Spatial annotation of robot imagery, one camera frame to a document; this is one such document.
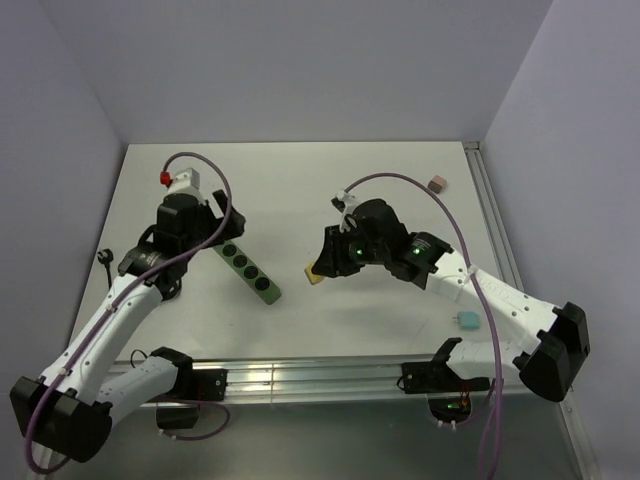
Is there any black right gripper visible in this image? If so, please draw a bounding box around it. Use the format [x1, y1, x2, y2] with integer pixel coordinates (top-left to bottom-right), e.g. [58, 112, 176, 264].
[312, 223, 389, 278]

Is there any yellow plug adapter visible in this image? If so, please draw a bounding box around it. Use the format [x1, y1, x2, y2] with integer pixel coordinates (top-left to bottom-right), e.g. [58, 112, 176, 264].
[304, 263, 325, 286]

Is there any green power strip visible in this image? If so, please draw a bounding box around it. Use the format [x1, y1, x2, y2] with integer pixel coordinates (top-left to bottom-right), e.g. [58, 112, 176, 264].
[213, 241, 282, 305]

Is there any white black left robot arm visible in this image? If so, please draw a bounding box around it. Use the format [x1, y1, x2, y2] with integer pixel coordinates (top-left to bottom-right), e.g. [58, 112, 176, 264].
[10, 187, 245, 475]

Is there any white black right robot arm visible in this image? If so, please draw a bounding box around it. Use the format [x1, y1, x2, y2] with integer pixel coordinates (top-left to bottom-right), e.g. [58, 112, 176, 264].
[311, 192, 590, 402]

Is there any light blue plug adapter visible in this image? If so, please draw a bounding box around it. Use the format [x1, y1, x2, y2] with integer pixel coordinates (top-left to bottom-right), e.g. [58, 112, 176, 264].
[453, 311, 481, 331]

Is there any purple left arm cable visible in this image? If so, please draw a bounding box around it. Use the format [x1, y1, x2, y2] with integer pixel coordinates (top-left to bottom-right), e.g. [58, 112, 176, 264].
[22, 151, 234, 474]

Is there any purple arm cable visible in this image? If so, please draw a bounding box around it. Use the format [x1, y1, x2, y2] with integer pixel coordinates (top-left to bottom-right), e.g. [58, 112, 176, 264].
[342, 173, 504, 480]
[22, 151, 234, 474]

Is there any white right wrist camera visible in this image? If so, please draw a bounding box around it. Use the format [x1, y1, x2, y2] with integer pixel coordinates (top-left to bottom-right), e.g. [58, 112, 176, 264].
[331, 190, 360, 233]

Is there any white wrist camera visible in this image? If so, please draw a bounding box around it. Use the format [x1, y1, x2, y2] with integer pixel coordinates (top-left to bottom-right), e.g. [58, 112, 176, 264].
[159, 168, 202, 201]
[331, 190, 360, 233]

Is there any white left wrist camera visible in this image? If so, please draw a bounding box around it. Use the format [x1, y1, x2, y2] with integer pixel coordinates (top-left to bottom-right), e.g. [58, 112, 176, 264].
[159, 168, 202, 201]

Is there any aluminium front rail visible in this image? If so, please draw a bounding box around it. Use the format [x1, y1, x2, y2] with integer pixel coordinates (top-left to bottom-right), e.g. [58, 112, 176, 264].
[193, 355, 430, 405]

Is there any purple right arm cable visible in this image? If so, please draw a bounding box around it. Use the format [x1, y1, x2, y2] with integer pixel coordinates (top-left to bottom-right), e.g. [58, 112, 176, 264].
[342, 173, 504, 480]

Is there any black power cord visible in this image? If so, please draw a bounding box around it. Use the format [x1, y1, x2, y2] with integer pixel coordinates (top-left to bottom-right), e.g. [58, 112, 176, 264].
[97, 248, 121, 286]

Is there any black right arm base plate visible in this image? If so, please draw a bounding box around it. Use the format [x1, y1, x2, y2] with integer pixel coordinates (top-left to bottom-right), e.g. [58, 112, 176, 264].
[396, 361, 491, 395]

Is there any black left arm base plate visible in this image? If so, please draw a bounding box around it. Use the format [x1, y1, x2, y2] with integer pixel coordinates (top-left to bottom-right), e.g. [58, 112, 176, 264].
[159, 368, 228, 401]

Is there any aluminium side rail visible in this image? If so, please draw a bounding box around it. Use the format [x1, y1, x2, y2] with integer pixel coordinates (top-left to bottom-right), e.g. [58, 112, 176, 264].
[462, 142, 523, 290]

